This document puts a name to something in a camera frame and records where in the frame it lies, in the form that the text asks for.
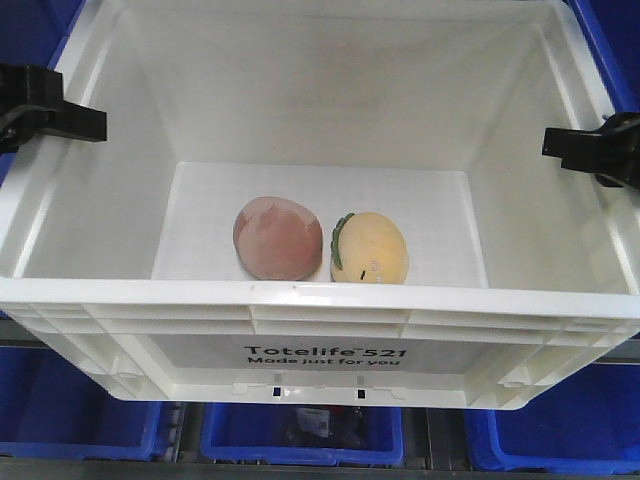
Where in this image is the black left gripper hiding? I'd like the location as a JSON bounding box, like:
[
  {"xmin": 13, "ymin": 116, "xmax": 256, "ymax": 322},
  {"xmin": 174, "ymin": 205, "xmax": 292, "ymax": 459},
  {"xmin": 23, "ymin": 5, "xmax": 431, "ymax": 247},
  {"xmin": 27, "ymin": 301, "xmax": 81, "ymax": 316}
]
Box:
[{"xmin": 1, "ymin": 63, "xmax": 107, "ymax": 153}]

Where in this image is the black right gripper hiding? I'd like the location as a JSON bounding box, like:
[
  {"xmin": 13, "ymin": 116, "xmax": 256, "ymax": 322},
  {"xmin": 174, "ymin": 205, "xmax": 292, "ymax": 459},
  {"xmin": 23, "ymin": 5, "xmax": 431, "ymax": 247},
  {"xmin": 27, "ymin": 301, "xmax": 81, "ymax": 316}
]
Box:
[{"xmin": 542, "ymin": 112, "xmax": 639, "ymax": 189}]

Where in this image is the pink plush ball toy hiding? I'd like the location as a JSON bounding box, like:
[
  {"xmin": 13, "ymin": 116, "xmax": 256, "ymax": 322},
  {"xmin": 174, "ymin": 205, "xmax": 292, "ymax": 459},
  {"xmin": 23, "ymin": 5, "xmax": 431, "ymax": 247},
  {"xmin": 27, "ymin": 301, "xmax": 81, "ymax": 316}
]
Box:
[{"xmin": 233, "ymin": 196, "xmax": 323, "ymax": 281}]

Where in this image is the yellow plush toy green trim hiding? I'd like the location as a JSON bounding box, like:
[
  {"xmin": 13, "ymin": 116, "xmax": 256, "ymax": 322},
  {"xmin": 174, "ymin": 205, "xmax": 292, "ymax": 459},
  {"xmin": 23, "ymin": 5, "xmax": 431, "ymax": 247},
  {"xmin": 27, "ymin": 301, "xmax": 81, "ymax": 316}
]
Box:
[{"xmin": 330, "ymin": 212, "xmax": 409, "ymax": 284}]

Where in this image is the white plastic Totelife crate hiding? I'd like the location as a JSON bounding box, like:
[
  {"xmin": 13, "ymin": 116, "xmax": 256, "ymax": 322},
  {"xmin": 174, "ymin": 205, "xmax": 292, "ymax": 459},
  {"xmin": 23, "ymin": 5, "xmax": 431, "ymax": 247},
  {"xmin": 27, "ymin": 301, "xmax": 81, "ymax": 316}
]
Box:
[{"xmin": 1, "ymin": 1, "xmax": 639, "ymax": 410}]

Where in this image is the blue bin upper left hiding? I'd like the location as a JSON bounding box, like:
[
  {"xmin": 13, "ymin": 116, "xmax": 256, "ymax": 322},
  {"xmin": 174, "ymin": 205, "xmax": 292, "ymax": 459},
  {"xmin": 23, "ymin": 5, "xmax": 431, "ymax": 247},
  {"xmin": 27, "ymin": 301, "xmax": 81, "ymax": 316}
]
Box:
[{"xmin": 0, "ymin": 0, "xmax": 85, "ymax": 68}]

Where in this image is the blue storage bin right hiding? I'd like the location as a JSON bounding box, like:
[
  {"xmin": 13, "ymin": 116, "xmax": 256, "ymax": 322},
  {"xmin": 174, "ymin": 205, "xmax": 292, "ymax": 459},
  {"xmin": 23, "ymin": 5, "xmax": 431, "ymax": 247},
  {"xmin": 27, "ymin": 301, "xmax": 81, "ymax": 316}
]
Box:
[{"xmin": 566, "ymin": 0, "xmax": 639, "ymax": 112}]

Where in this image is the blue bin lower right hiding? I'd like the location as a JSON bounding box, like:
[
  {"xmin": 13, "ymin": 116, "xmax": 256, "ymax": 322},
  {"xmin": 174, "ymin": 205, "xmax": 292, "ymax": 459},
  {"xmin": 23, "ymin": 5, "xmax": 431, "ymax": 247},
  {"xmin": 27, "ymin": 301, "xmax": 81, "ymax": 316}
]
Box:
[{"xmin": 465, "ymin": 364, "xmax": 639, "ymax": 475}]

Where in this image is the blue bin lower left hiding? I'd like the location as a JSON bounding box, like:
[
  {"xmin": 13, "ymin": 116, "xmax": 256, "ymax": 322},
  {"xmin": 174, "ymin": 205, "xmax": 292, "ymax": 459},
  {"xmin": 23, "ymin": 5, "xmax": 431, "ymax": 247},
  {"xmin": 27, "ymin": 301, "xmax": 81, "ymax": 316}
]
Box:
[{"xmin": 1, "ymin": 347, "xmax": 171, "ymax": 461}]

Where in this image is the blue bin lower middle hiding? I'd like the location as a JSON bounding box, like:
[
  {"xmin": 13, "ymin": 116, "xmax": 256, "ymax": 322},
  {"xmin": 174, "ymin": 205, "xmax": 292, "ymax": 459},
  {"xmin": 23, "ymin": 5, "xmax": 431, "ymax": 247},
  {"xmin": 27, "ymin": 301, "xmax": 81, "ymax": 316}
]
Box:
[{"xmin": 200, "ymin": 403, "xmax": 404, "ymax": 467}]

